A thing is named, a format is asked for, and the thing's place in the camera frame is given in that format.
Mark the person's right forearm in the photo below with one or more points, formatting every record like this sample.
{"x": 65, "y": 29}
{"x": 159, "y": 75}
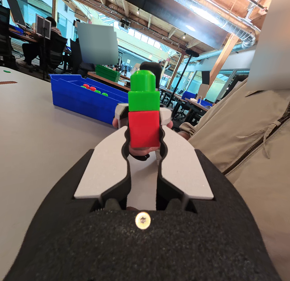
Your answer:
{"x": 185, "y": 131}

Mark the person's right hand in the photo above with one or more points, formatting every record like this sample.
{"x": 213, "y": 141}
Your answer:
{"x": 142, "y": 150}

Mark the black floor lamp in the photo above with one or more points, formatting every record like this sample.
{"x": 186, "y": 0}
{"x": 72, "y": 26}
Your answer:
{"x": 183, "y": 72}

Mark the black office chair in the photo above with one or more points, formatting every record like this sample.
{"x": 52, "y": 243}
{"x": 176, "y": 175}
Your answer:
{"x": 5, "y": 36}

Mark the green crate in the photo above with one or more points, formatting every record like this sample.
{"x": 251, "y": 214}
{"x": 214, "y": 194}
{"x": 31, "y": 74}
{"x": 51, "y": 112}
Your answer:
{"x": 108, "y": 72}

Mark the pile of colourful toy blocks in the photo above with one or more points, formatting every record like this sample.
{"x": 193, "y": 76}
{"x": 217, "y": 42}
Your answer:
{"x": 93, "y": 88}

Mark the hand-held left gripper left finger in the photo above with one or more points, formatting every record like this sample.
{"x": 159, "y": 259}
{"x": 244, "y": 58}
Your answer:
{"x": 103, "y": 170}

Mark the person's beige jacket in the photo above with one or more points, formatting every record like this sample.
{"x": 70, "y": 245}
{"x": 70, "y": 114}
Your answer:
{"x": 253, "y": 140}

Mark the red toy block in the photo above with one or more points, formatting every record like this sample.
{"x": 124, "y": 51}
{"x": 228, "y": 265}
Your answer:
{"x": 144, "y": 127}

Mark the blue plastic bin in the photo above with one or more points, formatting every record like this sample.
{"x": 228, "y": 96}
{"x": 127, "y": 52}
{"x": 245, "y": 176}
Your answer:
{"x": 86, "y": 97}
{"x": 195, "y": 97}

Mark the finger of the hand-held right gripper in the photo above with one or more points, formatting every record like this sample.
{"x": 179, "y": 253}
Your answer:
{"x": 121, "y": 113}
{"x": 165, "y": 115}

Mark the green double toy block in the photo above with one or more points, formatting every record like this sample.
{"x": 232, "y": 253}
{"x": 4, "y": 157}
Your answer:
{"x": 144, "y": 97}

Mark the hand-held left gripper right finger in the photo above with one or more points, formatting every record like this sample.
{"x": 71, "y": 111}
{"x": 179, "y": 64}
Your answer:
{"x": 186, "y": 170}

